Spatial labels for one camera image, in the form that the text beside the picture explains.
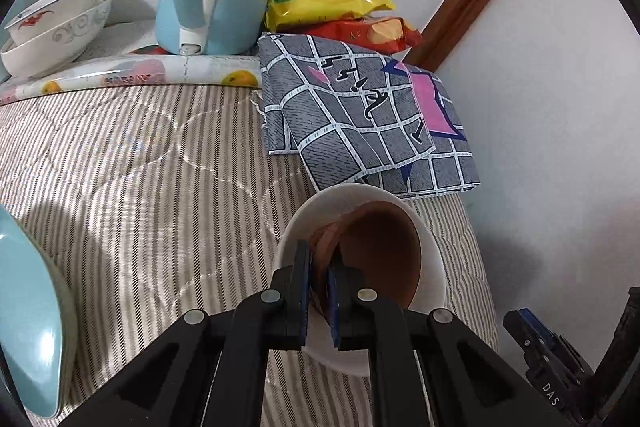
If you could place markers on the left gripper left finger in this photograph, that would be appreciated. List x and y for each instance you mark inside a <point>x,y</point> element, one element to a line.
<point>208,369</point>

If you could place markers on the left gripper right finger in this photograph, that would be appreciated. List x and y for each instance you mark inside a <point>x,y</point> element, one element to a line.
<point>427,369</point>

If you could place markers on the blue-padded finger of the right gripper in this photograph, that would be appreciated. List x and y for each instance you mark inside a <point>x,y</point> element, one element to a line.
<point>533,337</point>

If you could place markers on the large white bowl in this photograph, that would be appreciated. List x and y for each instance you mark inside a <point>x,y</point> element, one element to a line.
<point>324,208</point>

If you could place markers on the blue square plate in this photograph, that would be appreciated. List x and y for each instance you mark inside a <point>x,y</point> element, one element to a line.
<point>31,324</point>

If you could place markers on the brown clay bowl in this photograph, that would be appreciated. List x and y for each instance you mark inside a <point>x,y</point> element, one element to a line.
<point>322,244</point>
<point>380,240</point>

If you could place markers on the striped quilted tablecloth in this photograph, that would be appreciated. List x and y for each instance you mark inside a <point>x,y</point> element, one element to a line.
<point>145,202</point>

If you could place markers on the grey checkered folded cloth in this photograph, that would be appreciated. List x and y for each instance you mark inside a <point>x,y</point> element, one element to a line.
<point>355,115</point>

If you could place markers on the red chips bag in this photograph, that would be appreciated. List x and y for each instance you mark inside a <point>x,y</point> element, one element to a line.
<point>386,35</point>

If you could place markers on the fruit print table mat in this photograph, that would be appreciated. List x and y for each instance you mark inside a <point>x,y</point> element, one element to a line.
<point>126,55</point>

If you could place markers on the white scroll pattern bowl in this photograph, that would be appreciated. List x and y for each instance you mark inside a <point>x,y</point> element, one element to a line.
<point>55,47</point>

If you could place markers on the yellow chips bag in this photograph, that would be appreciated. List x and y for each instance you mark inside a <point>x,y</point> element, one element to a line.
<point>284,14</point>

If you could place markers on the fish pattern porcelain bowl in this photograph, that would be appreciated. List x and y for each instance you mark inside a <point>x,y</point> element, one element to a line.
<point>42,16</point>

